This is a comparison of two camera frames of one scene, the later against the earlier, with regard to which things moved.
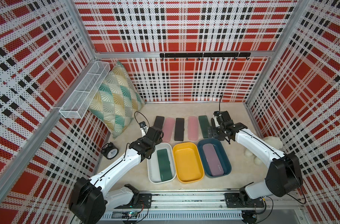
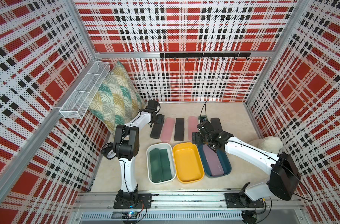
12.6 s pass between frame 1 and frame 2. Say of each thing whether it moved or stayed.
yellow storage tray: stayed
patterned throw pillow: stayed
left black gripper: moved
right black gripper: moved
